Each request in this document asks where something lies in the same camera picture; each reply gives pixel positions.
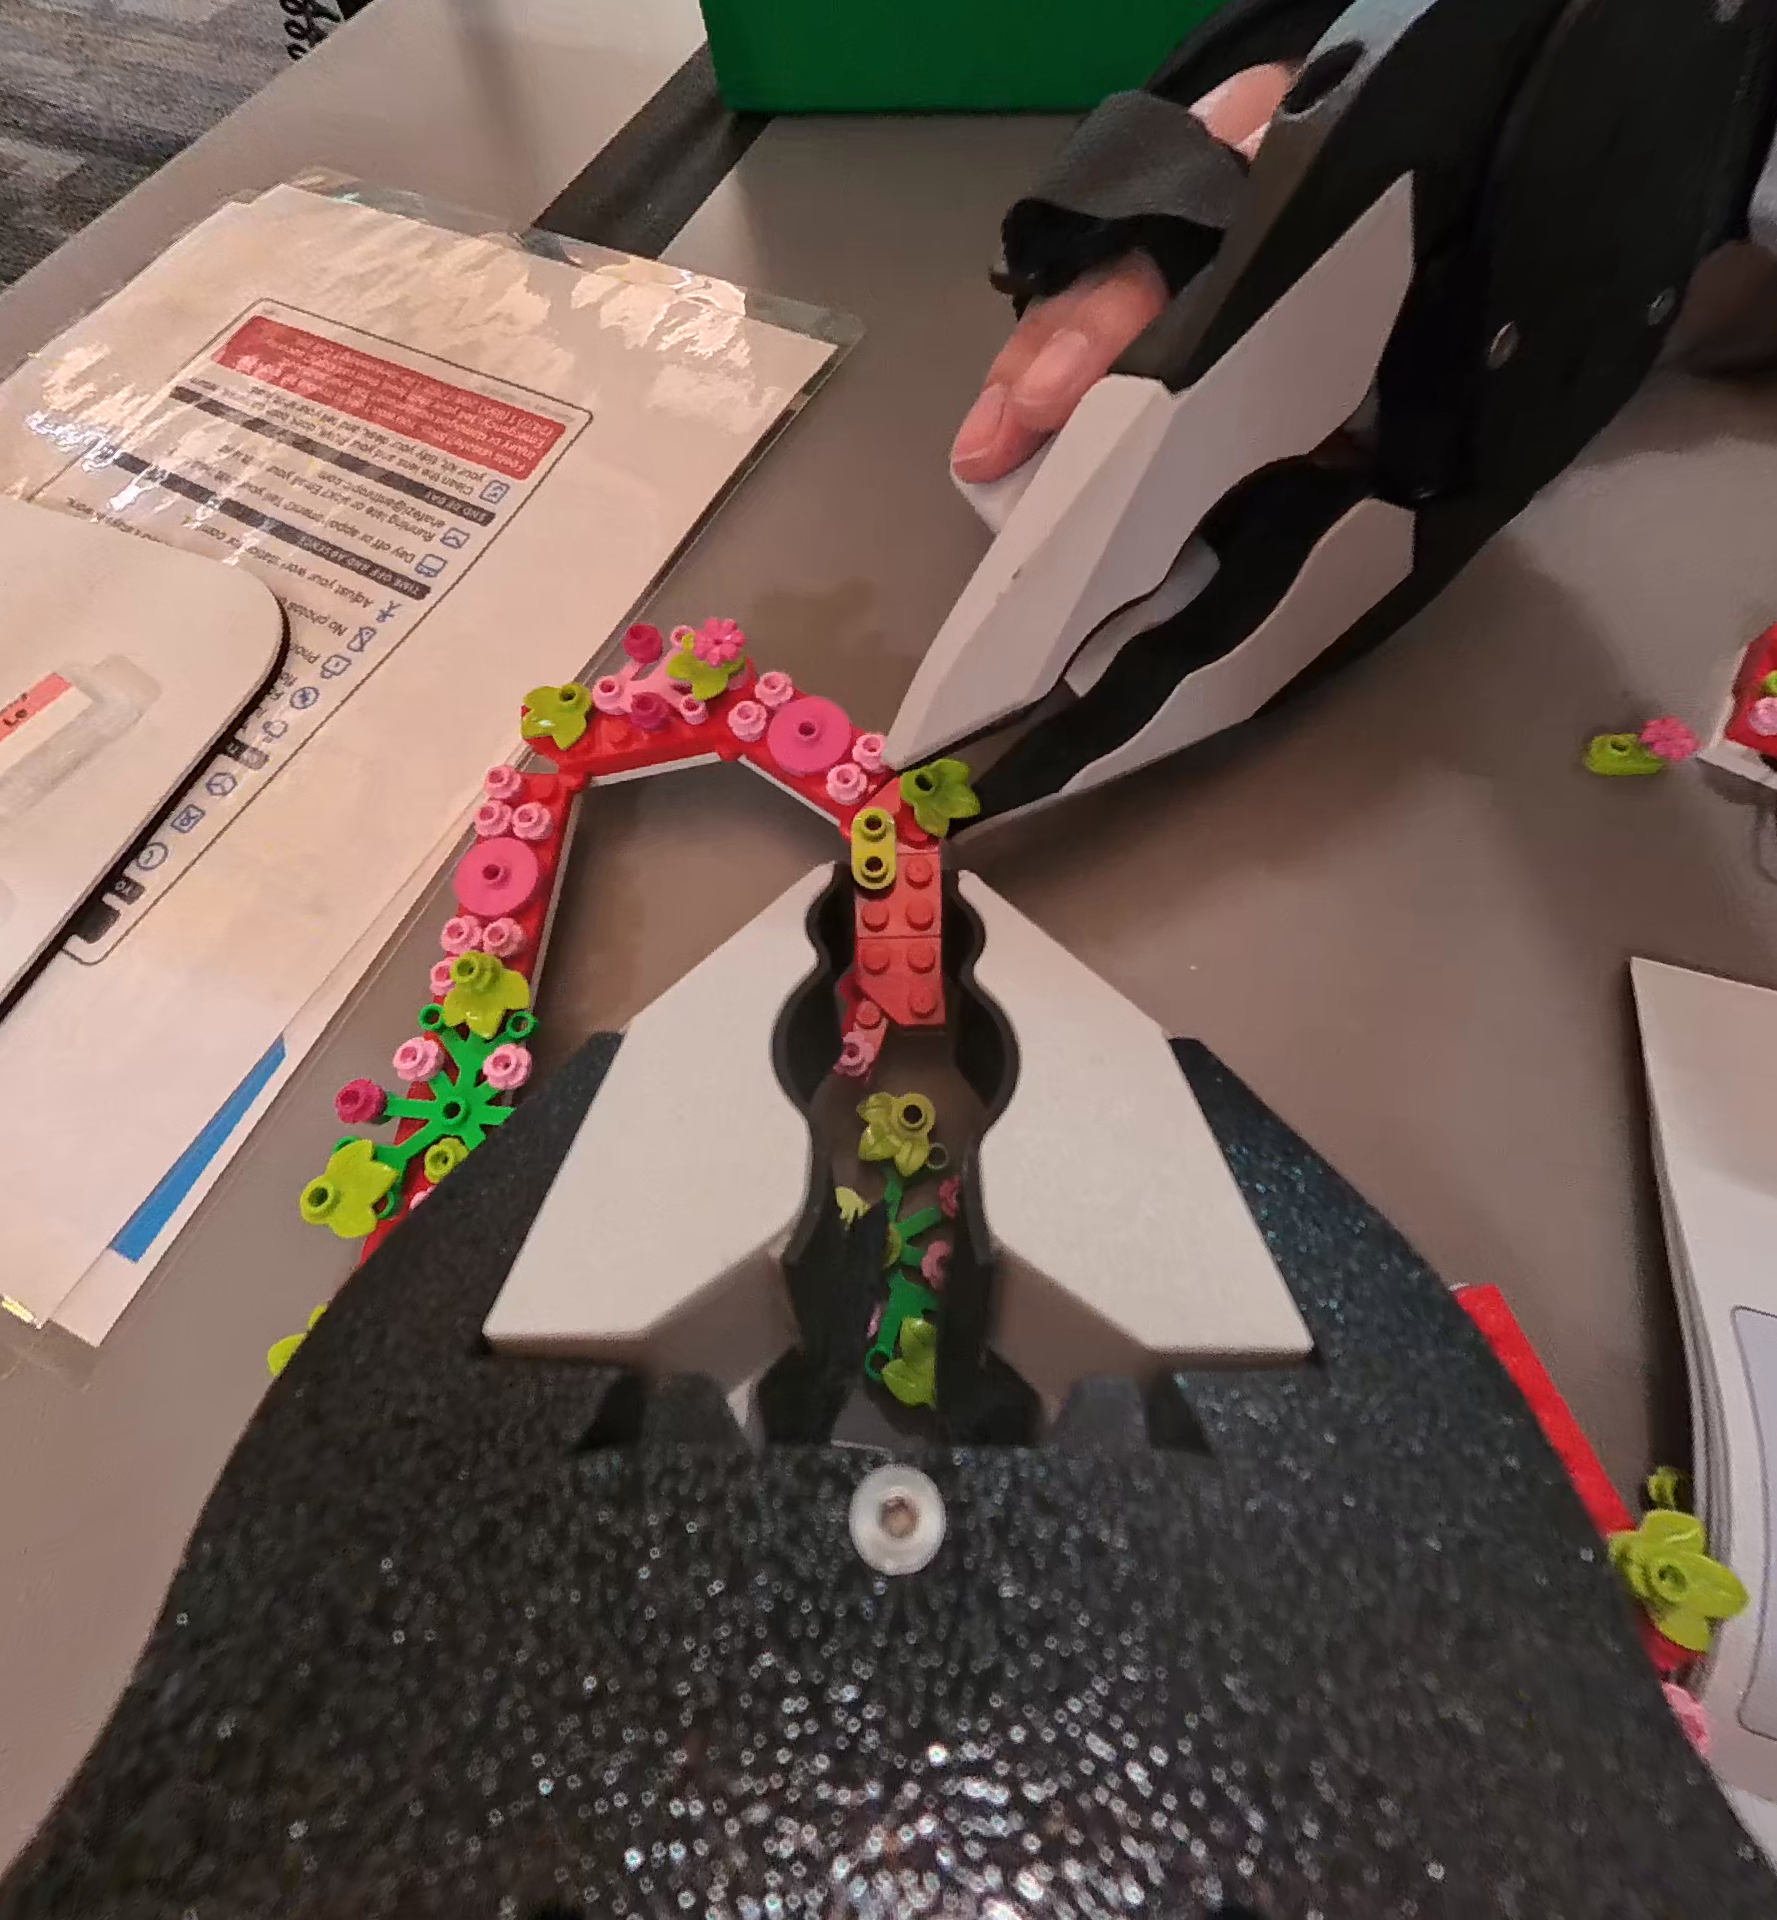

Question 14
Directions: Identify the red lego heart frame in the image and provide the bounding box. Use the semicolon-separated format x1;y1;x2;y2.
265;611;1755;1764

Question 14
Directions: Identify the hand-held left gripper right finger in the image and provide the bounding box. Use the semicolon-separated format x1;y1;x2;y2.
951;867;1319;1426

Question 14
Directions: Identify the red white label sticker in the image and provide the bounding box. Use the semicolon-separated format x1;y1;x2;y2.
0;670;81;779

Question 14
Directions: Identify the white rounded board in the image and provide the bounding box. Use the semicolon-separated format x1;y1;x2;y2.
0;479;289;1084

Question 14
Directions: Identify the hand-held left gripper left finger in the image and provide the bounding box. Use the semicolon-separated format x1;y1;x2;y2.
484;864;852;1431

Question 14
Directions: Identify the laminated instruction sheet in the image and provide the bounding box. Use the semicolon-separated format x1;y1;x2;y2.
0;166;869;1353

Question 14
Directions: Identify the person's right hand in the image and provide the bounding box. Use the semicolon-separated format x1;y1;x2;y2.
955;65;1309;482

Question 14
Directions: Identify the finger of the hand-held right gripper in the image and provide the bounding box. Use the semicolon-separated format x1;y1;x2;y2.
878;168;1421;775
965;447;1423;833

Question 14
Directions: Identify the green box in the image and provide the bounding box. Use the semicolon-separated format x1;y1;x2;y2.
697;0;1238;111

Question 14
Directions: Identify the lego instruction booklet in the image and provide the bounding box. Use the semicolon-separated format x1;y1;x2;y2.
1630;953;1777;1920

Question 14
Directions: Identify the small red lego flower assembly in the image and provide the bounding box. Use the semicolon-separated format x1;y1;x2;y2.
1700;611;1777;783

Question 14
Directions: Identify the white paper blue stripe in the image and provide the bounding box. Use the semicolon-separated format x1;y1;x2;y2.
0;961;381;1348

